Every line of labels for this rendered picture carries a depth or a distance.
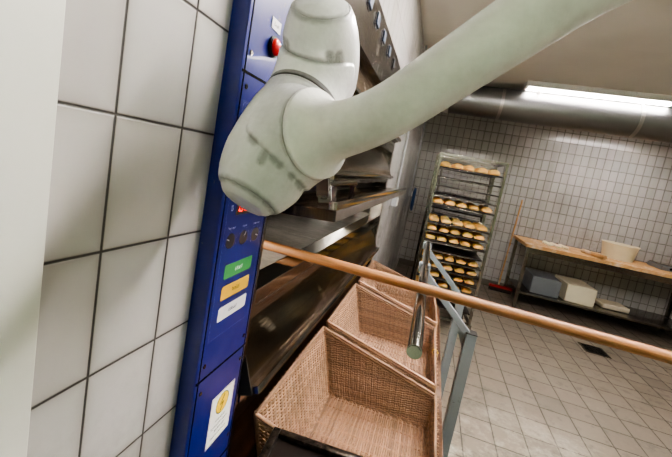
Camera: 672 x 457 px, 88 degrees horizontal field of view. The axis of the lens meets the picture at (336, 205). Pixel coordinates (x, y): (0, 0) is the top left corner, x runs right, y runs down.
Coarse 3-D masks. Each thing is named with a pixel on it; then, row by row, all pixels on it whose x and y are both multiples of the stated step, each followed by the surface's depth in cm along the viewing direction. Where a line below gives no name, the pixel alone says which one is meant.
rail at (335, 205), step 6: (378, 192) 128; (384, 192) 140; (390, 192) 158; (396, 192) 185; (342, 198) 82; (348, 198) 84; (354, 198) 88; (360, 198) 95; (366, 198) 103; (372, 198) 114; (330, 204) 73; (336, 204) 73; (342, 204) 77; (348, 204) 82; (354, 204) 89
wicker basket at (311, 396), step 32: (320, 352) 132; (352, 352) 135; (288, 384) 104; (320, 384) 130; (352, 384) 136; (384, 384) 133; (416, 384) 129; (256, 416) 86; (288, 416) 104; (320, 416) 126; (352, 416) 129; (384, 416) 132; (256, 448) 87; (352, 448) 115; (384, 448) 117; (416, 448) 119
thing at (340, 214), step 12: (312, 192) 114; (348, 192) 138; (360, 192) 148; (372, 192) 159; (300, 204) 76; (312, 204) 79; (324, 204) 82; (360, 204) 96; (372, 204) 116; (300, 216) 75; (312, 216) 74; (324, 216) 74; (336, 216) 73; (348, 216) 84
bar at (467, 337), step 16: (432, 256) 182; (416, 304) 91; (448, 304) 134; (416, 320) 80; (416, 336) 72; (448, 336) 181; (464, 336) 134; (416, 352) 68; (448, 352) 182; (464, 352) 133; (448, 368) 182; (464, 368) 133; (464, 384) 134; (448, 400) 139; (448, 416) 136; (448, 432) 137; (448, 448) 137
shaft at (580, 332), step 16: (304, 256) 106; (320, 256) 106; (352, 272) 102; (368, 272) 101; (384, 272) 101; (416, 288) 97; (432, 288) 96; (464, 304) 94; (480, 304) 93; (496, 304) 92; (528, 320) 90; (544, 320) 89; (576, 336) 87; (592, 336) 86; (608, 336) 85; (640, 352) 83; (656, 352) 82
